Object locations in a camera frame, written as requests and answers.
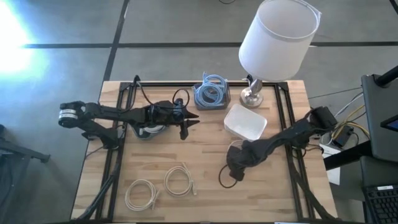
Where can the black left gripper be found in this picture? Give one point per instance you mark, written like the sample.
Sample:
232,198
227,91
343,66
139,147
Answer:
169,113

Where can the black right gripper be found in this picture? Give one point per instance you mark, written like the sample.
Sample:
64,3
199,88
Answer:
239,158

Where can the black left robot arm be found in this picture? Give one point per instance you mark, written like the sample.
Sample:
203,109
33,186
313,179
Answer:
109,112

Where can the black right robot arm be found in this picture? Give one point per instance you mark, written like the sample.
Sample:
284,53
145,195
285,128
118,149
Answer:
289,133

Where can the white plastic container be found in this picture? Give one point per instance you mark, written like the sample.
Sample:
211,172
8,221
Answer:
245,121

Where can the clear plastic container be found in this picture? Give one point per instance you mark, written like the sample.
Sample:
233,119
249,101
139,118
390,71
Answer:
138,133

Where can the white paper sheet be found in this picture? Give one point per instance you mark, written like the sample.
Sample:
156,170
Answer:
332,174

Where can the black power adapter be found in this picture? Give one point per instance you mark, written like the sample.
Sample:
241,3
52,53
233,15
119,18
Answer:
342,137

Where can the black desk beam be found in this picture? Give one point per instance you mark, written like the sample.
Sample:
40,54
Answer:
345,157

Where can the white shade table lamp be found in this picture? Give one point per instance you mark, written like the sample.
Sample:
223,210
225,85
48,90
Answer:
276,46

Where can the black computer monitor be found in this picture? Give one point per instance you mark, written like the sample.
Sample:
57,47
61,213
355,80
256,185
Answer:
377,124

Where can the black keyboard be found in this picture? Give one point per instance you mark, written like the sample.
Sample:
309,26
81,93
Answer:
382,205

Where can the black metal stand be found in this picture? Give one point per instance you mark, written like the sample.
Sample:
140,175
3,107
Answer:
12,149

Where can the black aluminium table frame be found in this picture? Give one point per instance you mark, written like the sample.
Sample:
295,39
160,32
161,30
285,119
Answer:
174,84

